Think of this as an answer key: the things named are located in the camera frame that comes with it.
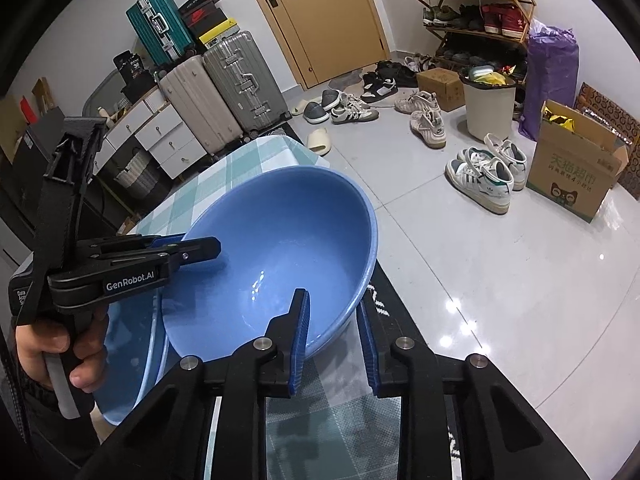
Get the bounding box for cream slide sandal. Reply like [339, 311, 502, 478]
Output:
[306, 128, 332, 156]

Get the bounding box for purple plastic bag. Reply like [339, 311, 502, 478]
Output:
[520, 18, 579, 141]

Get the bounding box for stacked shoe boxes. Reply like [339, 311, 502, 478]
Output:
[179, 0, 238, 47]

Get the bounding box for plaid teal tablecloth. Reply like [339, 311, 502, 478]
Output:
[127, 134, 452, 480]

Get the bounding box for woven laundry basket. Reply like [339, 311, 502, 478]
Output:
[111, 148, 162, 200]

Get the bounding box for wooden shoe rack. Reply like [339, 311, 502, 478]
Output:
[416, 0, 536, 81]

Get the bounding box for white green sneakers pair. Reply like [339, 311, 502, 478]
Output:
[445, 133, 528, 216]

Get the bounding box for small cardboard box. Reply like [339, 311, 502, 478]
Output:
[416, 67, 465, 112]

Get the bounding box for grey slippers pair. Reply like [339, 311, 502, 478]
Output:
[303, 89, 342, 125]

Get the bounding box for white desk with drawers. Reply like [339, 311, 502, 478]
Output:
[93, 87, 207, 180]

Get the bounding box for white trash bin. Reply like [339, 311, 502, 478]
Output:
[459, 72, 516, 141]

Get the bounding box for beige suitcase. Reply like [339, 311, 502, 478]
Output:
[158, 55, 244, 155]

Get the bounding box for silver suitcase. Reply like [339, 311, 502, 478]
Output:
[203, 30, 291, 136]

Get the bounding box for blue bowl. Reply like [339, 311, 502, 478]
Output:
[162, 166, 378, 361]
[94, 290, 167, 426]

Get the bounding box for teal suitcase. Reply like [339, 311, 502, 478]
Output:
[126, 0, 198, 67]

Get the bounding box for oval mirror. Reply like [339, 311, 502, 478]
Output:
[82, 70, 127, 117]

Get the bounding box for green printed cardboard box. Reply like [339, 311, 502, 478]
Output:
[526, 100, 628, 222]

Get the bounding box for wooden door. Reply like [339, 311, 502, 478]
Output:
[257, 0, 390, 89]

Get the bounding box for person's left hand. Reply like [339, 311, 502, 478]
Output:
[14, 304, 108, 393]

